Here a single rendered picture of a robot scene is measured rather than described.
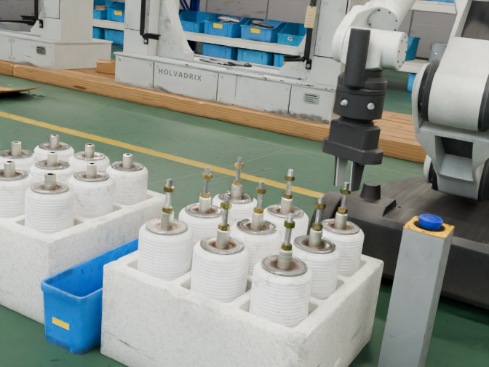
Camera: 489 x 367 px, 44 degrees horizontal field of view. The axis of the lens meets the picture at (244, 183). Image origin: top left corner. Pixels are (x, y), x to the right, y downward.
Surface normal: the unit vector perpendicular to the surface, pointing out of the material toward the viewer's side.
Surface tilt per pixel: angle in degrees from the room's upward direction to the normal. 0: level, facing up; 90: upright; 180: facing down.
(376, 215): 46
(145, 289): 90
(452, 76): 54
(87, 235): 90
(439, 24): 90
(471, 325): 0
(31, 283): 90
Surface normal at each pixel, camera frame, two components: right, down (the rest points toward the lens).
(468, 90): -0.46, -0.01
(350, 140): -0.72, 0.14
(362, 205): -0.28, -0.53
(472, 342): 0.10, -0.95
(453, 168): -0.38, -0.29
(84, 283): 0.87, 0.19
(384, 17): -0.45, 0.71
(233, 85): -0.50, 0.21
